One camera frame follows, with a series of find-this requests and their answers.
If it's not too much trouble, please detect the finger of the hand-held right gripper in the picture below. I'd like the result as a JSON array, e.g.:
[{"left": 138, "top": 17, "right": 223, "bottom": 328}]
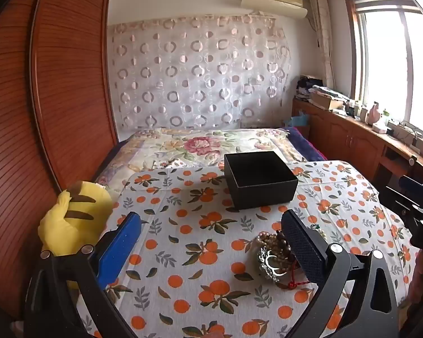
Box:
[
  {"left": 400, "top": 175, "right": 423, "bottom": 206},
  {"left": 378, "top": 186, "right": 421, "bottom": 219}
]

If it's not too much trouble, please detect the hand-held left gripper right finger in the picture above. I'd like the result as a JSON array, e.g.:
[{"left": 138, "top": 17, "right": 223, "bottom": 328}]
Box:
[{"left": 281, "top": 209, "right": 398, "bottom": 338}]

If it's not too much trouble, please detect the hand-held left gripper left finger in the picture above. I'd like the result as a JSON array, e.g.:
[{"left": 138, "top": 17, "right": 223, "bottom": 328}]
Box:
[{"left": 25, "top": 211, "right": 143, "bottom": 338}]

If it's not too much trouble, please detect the dark brown bead bracelet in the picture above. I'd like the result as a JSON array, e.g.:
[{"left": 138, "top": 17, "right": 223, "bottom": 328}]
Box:
[{"left": 275, "top": 230, "right": 294, "bottom": 258}]

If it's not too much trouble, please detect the red knotted cord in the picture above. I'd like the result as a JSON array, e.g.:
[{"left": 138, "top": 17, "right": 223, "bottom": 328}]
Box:
[{"left": 285, "top": 263, "right": 311, "bottom": 290}]

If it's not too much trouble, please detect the black square box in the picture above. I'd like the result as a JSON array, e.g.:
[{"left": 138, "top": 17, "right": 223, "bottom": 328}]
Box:
[{"left": 224, "top": 151, "right": 299, "bottom": 210}]

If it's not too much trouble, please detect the yellow striped plush toy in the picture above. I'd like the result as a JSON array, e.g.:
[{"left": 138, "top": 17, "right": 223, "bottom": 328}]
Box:
[{"left": 38, "top": 180, "right": 115, "bottom": 291}]

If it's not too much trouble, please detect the white power strip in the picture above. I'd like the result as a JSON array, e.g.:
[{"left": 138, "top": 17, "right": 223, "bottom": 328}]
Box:
[{"left": 387, "top": 120, "right": 423, "bottom": 149}]

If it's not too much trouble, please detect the long wooden cabinet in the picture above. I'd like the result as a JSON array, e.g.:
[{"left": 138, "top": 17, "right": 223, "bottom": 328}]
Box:
[{"left": 292, "top": 98, "right": 423, "bottom": 185}]

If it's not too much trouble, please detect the pink figurine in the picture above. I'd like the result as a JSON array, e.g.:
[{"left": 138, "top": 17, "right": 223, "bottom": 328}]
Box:
[{"left": 368, "top": 101, "right": 383, "bottom": 126}]

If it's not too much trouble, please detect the dark blue blanket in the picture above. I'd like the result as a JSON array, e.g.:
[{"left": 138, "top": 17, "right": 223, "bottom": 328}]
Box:
[{"left": 281, "top": 126, "right": 329, "bottom": 163}]

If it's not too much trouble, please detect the floral bed sheet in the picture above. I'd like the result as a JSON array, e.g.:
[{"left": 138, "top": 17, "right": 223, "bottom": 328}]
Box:
[{"left": 94, "top": 127, "right": 305, "bottom": 199}]

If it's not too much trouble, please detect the teal plastic bag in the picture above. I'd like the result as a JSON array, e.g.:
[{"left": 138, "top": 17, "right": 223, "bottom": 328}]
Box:
[{"left": 290, "top": 111, "right": 311, "bottom": 128}]

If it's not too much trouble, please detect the pile of books and papers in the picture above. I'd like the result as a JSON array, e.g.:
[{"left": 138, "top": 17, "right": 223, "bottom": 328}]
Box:
[{"left": 296, "top": 75, "right": 353, "bottom": 110}]

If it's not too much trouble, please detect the wooden framed window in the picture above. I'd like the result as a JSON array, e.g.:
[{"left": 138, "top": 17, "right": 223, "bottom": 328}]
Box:
[{"left": 343, "top": 0, "right": 423, "bottom": 138}]

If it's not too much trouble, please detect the beige window curtain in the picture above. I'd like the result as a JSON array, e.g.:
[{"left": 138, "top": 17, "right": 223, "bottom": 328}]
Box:
[{"left": 308, "top": 0, "right": 336, "bottom": 89}]

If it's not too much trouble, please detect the sheer circle-pattern curtain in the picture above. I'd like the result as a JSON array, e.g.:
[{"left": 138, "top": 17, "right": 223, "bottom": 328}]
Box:
[{"left": 107, "top": 13, "right": 291, "bottom": 131}]

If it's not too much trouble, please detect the white wall air conditioner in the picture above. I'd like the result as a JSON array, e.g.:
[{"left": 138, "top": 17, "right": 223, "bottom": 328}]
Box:
[{"left": 240, "top": 0, "right": 309, "bottom": 19}]

